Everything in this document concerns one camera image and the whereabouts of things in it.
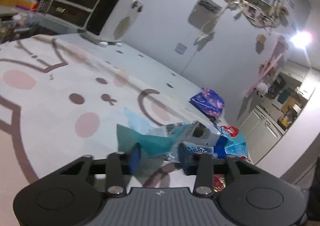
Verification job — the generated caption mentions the white kitchen cabinets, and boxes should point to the white kitchen cabinets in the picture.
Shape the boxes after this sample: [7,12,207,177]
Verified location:
[239,105,286,138]

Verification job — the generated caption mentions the red foil snack wrapper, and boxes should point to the red foil snack wrapper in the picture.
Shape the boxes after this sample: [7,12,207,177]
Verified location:
[212,155,250,193]

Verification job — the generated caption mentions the white space heater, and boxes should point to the white space heater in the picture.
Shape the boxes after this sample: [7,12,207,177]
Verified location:
[80,0,144,47]

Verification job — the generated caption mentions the blue snack wrapper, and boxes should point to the blue snack wrapper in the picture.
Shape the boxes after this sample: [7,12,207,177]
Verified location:
[117,108,249,162]

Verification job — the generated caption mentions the white sheep plush toy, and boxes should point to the white sheep plush toy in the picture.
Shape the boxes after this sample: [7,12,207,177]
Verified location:
[255,82,268,97]

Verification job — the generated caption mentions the purple tissue pack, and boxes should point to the purple tissue pack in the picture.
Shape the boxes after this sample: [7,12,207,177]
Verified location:
[190,88,225,119]

